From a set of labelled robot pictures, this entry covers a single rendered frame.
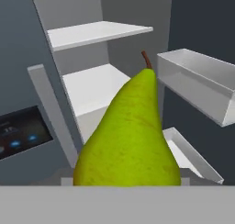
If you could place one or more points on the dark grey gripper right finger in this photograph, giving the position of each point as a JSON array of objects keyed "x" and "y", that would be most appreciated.
[{"x": 188, "y": 178}]

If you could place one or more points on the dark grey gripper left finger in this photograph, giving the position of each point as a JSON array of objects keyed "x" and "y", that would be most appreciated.
[{"x": 62, "y": 179}]

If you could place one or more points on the green pear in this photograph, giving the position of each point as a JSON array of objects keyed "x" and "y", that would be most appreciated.
[{"x": 131, "y": 142}]

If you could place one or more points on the white fridge door bin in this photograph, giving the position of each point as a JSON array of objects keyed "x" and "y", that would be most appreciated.
[
  {"x": 189, "y": 155},
  {"x": 199, "y": 84}
]

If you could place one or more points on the white fridge shelf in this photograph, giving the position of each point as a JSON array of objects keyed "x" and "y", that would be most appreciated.
[
  {"x": 91, "y": 90},
  {"x": 91, "y": 33}
]

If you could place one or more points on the grey fridge door with dispenser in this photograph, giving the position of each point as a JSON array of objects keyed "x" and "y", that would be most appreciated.
[{"x": 18, "y": 50}]

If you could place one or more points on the dark grey open fridge door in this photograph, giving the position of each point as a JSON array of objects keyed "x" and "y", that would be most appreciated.
[{"x": 202, "y": 19}]

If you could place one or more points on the grey fridge body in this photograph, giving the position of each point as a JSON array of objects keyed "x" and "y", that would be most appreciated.
[{"x": 128, "y": 7}]

